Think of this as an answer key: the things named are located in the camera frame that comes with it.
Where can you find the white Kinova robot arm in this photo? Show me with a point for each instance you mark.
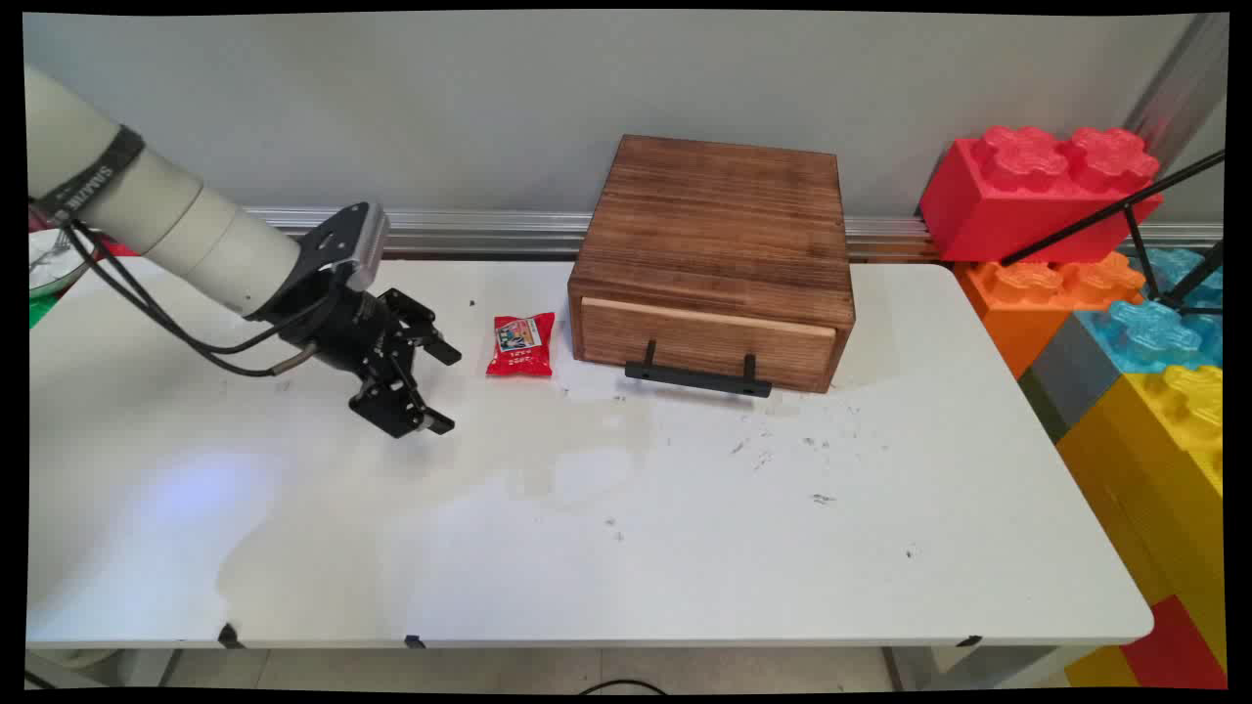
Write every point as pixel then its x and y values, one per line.
pixel 176 210

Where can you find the big light blue toy brick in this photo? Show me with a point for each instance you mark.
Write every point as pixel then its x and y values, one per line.
pixel 1140 332
pixel 1179 269

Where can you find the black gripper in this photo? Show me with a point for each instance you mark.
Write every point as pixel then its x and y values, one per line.
pixel 344 330

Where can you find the big orange toy brick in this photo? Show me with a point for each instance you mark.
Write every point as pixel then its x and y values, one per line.
pixel 1037 298

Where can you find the dark wooden drawer cabinet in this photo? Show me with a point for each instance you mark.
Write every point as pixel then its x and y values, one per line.
pixel 714 225

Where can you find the silver fork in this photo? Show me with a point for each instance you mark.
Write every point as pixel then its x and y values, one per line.
pixel 59 246

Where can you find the red snack packet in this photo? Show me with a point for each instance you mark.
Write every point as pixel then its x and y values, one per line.
pixel 520 345

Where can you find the white plate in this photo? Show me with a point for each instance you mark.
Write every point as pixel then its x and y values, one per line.
pixel 54 269

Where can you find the big yellow toy brick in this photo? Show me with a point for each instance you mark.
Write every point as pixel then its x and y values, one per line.
pixel 1154 469

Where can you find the flat red toy brick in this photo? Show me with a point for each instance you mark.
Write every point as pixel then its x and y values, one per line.
pixel 1179 650

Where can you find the red object behind table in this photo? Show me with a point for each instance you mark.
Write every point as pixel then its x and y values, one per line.
pixel 117 250

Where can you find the slanted aluminium profile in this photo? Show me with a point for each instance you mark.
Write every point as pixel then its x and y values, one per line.
pixel 1179 83

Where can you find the black tripod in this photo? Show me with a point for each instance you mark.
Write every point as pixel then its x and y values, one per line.
pixel 1125 210

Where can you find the small yellow toy brick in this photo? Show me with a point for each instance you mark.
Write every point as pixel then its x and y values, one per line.
pixel 1100 670

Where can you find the green object beside plate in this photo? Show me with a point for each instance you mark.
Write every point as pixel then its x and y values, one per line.
pixel 41 311

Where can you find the big red toy brick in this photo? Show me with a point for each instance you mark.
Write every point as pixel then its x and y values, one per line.
pixel 1027 196

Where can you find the horizontal aluminium rail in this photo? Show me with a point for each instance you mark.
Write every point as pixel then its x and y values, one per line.
pixel 489 230

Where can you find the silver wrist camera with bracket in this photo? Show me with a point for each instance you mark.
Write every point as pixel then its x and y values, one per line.
pixel 344 240

